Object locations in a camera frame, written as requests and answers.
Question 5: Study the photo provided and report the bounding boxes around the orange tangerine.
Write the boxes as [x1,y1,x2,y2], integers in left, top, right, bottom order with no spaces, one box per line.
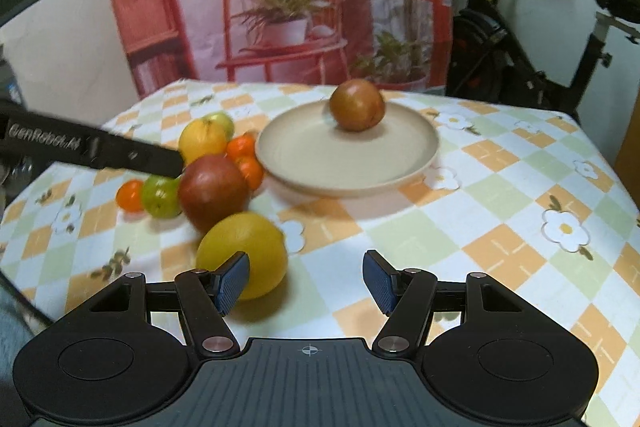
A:
[235,155,265,192]
[226,133,257,160]
[116,179,147,214]

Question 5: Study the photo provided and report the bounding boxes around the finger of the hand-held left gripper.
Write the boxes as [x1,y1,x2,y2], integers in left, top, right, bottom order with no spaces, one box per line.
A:
[94,126,185,178]

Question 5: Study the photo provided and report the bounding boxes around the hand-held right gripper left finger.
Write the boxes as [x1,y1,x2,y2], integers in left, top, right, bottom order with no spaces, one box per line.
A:
[87,252,251,358]

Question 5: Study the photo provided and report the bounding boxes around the pale green apple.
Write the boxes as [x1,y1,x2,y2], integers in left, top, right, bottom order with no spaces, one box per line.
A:
[207,112,236,140]

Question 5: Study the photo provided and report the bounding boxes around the reddish brown pomegranate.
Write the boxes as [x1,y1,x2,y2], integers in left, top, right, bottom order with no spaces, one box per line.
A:
[329,79,387,132]

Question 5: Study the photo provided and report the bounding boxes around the red apple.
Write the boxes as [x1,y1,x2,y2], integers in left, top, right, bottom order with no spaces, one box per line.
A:
[178,154,251,234]

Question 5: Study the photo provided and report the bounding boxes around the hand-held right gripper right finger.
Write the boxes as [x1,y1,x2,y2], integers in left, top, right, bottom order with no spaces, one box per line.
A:
[362,249,527,357]

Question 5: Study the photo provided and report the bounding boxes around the large yellow lemon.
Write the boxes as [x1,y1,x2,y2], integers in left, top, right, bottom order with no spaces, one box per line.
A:
[195,212,289,303]

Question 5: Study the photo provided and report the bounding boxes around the black exercise bike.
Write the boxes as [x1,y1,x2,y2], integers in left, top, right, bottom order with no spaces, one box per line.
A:
[445,0,640,122]

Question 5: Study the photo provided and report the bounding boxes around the beige round plate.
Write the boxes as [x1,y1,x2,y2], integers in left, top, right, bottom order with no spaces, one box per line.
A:
[255,99,441,198]

